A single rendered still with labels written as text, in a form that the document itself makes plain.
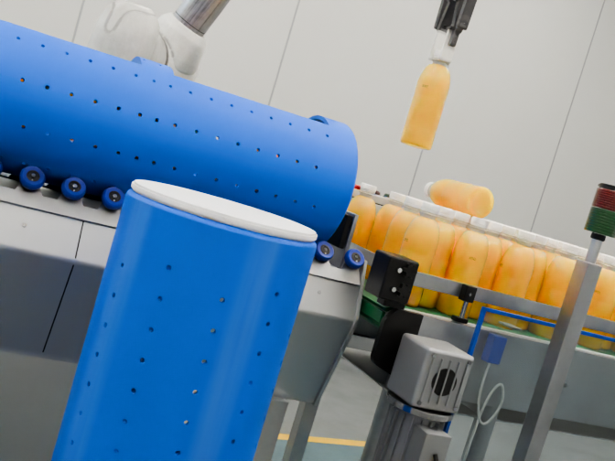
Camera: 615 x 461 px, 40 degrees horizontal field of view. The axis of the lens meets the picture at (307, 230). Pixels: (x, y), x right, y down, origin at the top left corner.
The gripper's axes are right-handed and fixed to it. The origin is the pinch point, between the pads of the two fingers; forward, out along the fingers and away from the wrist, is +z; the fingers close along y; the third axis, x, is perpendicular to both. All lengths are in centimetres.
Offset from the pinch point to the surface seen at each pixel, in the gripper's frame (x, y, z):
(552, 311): 35, 21, 50
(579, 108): 295, -330, -63
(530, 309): 29, 21, 50
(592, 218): 24, 37, 28
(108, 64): -71, 12, 28
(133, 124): -65, 17, 37
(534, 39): 234, -320, -92
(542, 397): 26, 37, 65
